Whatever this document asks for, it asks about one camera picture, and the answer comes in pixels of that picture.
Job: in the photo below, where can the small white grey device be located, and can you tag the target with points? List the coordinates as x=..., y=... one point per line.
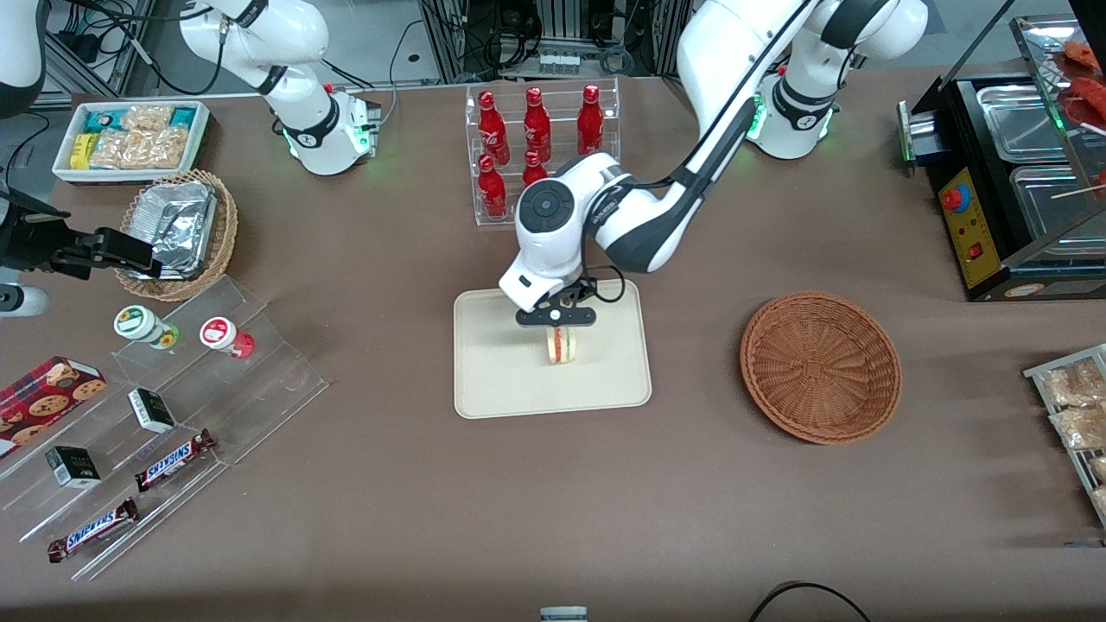
x=563, y=614

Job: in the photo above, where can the Snickers chocolate bar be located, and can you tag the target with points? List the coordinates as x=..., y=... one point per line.
x=173, y=460
x=93, y=529

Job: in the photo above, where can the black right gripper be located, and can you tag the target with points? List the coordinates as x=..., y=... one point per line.
x=36, y=241

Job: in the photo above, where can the small black box white label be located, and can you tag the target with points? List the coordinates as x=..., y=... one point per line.
x=151, y=410

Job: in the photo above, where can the red lid yogurt cup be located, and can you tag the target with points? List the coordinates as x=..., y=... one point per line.
x=218, y=333

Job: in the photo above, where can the green lid sunflower cup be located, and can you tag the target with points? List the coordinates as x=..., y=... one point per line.
x=136, y=321

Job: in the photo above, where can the black box gold Face print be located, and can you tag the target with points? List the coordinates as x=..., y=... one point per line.
x=73, y=466

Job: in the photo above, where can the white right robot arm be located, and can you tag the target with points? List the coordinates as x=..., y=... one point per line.
x=302, y=121

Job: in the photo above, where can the black food warmer machine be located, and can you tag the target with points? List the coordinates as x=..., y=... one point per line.
x=968, y=233

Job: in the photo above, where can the white rectangular snack bin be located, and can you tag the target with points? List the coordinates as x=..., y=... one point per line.
x=121, y=177

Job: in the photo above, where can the clear acrylic bottle rack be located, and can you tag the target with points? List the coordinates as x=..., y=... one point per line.
x=473, y=207

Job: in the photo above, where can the red cola bottle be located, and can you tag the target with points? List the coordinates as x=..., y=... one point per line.
x=533, y=168
x=491, y=190
x=537, y=125
x=490, y=130
x=590, y=121

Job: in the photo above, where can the clear rice cracker packet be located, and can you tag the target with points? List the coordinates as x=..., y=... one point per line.
x=1100, y=471
x=1080, y=428
x=1071, y=384

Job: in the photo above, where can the cream rectangular plastic tray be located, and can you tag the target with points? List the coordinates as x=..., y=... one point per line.
x=501, y=380

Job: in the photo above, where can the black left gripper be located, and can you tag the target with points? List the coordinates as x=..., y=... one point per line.
x=574, y=293

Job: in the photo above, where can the light wicker basket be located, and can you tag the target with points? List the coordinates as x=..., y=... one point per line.
x=220, y=250

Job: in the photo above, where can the aluminium foil tray stack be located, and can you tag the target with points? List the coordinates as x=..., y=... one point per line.
x=177, y=220

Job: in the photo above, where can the steel food pan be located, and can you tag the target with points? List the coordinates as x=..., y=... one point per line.
x=1020, y=121
x=1050, y=203

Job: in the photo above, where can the sandwich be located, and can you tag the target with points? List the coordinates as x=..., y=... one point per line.
x=562, y=350

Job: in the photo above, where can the yellow snack packet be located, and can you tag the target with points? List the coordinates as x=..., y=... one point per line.
x=81, y=151

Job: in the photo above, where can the red grilled sausage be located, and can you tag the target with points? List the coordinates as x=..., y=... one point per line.
x=1090, y=99
x=1084, y=53

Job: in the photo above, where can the red emergency stop button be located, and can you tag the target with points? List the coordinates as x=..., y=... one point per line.
x=955, y=199

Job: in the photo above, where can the brown wicker basket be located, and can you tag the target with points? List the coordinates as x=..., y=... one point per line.
x=821, y=367

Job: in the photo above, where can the teal snack packet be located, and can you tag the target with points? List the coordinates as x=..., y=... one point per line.
x=182, y=117
x=104, y=119

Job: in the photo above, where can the white power strip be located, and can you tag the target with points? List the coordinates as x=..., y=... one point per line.
x=557, y=62

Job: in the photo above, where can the aluminium frame structure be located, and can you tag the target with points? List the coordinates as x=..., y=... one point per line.
x=484, y=34

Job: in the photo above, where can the clear cookie packet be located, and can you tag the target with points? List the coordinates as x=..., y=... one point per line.
x=138, y=149
x=147, y=117

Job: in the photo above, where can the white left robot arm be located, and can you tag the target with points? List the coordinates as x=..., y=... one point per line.
x=657, y=216

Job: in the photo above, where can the red chocolate chip cookie box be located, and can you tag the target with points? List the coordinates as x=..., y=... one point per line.
x=43, y=402

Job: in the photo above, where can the clear acrylic stepped shelf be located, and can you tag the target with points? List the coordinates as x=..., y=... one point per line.
x=276, y=380

